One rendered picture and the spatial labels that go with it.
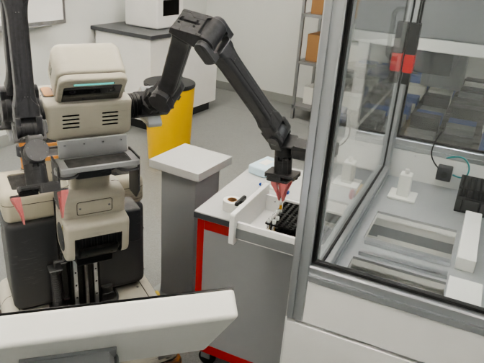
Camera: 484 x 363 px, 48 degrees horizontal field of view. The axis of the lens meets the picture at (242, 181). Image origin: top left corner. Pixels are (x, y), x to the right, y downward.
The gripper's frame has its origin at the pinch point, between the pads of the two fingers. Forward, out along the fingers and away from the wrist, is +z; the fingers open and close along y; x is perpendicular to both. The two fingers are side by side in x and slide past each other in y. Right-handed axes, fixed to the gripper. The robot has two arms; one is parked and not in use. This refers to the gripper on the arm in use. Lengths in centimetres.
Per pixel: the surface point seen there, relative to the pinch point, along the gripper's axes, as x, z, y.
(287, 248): -13.1, 10.4, 7.7
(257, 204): 3.0, 5.3, -9.9
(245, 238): -13.4, 10.0, -6.4
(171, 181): 45, 23, -73
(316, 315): -55, 1, 31
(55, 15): 208, -32, -296
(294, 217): -1.0, 5.5, 5.1
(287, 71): 432, 37, -170
